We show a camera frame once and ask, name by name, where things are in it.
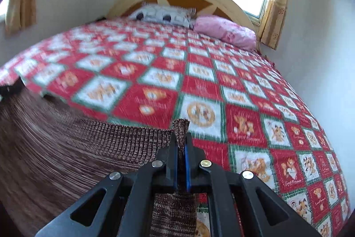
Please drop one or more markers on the brown knit sweater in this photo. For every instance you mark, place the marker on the brown knit sweater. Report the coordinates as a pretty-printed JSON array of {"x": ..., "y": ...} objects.
[{"x": 69, "y": 156}]

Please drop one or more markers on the red checkered bedspread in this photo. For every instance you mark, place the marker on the red checkered bedspread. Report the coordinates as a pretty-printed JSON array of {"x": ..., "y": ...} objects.
[{"x": 194, "y": 87}]

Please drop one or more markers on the white pillow with black dots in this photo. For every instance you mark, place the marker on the white pillow with black dots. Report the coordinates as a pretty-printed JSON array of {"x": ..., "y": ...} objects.
[{"x": 163, "y": 15}]

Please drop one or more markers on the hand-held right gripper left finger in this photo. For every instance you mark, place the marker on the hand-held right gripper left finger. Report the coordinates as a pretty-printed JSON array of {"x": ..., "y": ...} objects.
[{"x": 172, "y": 170}]

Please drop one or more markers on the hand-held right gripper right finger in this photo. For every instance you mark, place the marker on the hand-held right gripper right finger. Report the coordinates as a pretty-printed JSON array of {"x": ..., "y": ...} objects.
[{"x": 188, "y": 170}]

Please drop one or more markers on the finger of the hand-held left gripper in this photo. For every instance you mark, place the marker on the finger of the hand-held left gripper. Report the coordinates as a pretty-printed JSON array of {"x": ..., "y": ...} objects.
[{"x": 11, "y": 89}]

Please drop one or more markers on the pink pillow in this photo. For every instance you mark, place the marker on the pink pillow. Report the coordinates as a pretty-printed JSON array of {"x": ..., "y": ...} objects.
[{"x": 224, "y": 30}]

